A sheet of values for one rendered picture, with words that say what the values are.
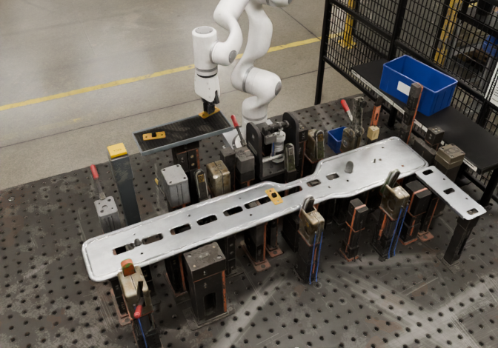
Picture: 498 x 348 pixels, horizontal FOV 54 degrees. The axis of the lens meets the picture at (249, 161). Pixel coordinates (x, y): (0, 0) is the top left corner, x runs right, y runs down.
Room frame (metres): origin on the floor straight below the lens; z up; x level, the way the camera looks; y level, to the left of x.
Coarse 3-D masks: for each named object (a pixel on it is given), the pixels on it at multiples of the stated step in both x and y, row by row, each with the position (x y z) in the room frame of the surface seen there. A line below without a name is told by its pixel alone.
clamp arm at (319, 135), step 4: (316, 132) 1.58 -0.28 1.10; (320, 132) 1.58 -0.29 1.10; (316, 136) 1.57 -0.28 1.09; (320, 136) 1.57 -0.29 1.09; (316, 140) 1.56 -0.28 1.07; (320, 140) 1.56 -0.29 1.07; (316, 144) 1.56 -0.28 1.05; (320, 144) 1.57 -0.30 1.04; (316, 148) 1.55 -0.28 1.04; (320, 148) 1.57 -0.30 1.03; (316, 152) 1.55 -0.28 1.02; (320, 152) 1.56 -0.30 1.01; (316, 156) 1.55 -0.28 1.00; (320, 156) 1.55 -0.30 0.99
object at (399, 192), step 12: (384, 192) 1.32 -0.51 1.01; (396, 192) 1.29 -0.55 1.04; (384, 204) 1.31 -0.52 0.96; (396, 204) 1.26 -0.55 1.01; (408, 204) 1.27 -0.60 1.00; (384, 216) 1.30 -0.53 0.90; (396, 216) 1.26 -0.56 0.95; (384, 228) 1.29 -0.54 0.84; (372, 240) 1.32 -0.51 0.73; (384, 240) 1.27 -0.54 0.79; (396, 240) 1.27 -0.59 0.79; (384, 252) 1.26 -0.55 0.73
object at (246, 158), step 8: (240, 152) 1.48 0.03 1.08; (248, 152) 1.48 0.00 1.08; (240, 160) 1.43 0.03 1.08; (248, 160) 1.44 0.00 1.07; (240, 168) 1.43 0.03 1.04; (248, 168) 1.44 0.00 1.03; (240, 176) 1.42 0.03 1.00; (248, 176) 1.44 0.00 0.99; (240, 184) 1.43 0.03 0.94; (248, 184) 1.45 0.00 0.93; (240, 208) 1.43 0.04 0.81
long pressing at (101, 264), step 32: (352, 160) 1.52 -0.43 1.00; (384, 160) 1.52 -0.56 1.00; (416, 160) 1.52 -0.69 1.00; (256, 192) 1.33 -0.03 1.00; (320, 192) 1.33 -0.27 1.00; (352, 192) 1.34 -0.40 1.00; (160, 224) 1.17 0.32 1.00; (192, 224) 1.17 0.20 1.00; (224, 224) 1.17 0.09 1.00; (256, 224) 1.17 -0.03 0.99; (96, 256) 1.02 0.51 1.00; (128, 256) 1.02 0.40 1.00; (160, 256) 1.03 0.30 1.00
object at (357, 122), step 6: (360, 96) 1.67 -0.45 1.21; (354, 102) 1.65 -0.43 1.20; (360, 102) 1.64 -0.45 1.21; (366, 102) 1.63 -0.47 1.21; (354, 108) 1.64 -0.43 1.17; (360, 108) 1.65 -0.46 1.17; (354, 114) 1.64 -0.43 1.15; (360, 114) 1.65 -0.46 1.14; (354, 120) 1.63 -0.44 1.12; (360, 120) 1.64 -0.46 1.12; (354, 126) 1.63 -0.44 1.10; (360, 126) 1.64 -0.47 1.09; (360, 132) 1.63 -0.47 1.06
